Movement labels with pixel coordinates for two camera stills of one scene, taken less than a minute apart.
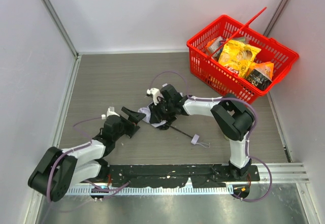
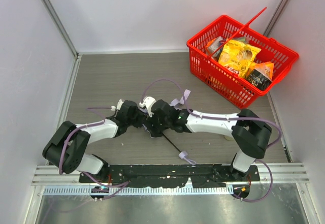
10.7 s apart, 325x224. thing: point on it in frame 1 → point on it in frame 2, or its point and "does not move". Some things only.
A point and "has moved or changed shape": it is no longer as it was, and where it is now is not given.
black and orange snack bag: [260, 74] does not move
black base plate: [167, 177] does not move
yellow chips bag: [237, 56] does not move
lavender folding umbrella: [144, 115] has moved or changed shape
